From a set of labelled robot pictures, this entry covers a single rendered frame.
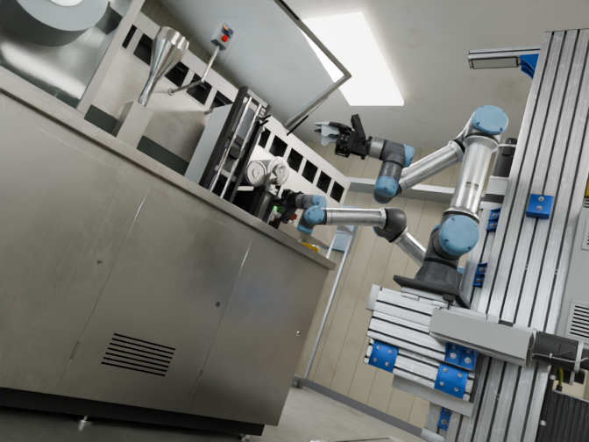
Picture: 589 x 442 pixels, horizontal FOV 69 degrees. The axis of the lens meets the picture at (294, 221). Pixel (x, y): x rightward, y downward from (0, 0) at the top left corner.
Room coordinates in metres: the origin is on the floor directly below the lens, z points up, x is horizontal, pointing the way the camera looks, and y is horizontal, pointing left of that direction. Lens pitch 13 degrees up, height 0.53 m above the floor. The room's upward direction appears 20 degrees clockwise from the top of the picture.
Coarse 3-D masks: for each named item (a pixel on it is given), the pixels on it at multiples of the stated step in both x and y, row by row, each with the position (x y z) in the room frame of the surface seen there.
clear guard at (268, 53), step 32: (160, 0) 1.80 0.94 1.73; (192, 0) 1.80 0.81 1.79; (224, 0) 1.81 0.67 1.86; (256, 0) 1.81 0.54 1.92; (192, 32) 1.94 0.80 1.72; (256, 32) 1.95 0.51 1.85; (288, 32) 1.96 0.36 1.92; (224, 64) 2.10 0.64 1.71; (256, 64) 2.11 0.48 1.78; (288, 64) 2.12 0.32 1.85; (320, 64) 2.13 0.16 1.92; (288, 96) 2.31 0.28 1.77
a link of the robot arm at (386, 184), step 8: (384, 160) 1.39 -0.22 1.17; (392, 160) 1.37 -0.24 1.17; (384, 168) 1.38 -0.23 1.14; (392, 168) 1.37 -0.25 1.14; (400, 168) 1.37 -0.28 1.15; (384, 176) 1.37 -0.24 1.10; (392, 176) 1.37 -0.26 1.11; (400, 176) 1.38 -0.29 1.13; (376, 184) 1.39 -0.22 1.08; (384, 184) 1.37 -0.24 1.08; (392, 184) 1.37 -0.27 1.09; (376, 192) 1.43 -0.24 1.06; (384, 192) 1.39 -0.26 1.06; (392, 192) 1.38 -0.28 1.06
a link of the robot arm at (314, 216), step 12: (312, 216) 1.77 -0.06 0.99; (324, 216) 1.80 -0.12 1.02; (336, 216) 1.80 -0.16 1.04; (348, 216) 1.80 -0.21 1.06; (360, 216) 1.81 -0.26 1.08; (372, 216) 1.81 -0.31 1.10; (384, 216) 1.81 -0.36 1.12; (396, 216) 1.82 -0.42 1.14; (384, 228) 1.85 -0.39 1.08; (396, 228) 1.86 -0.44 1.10
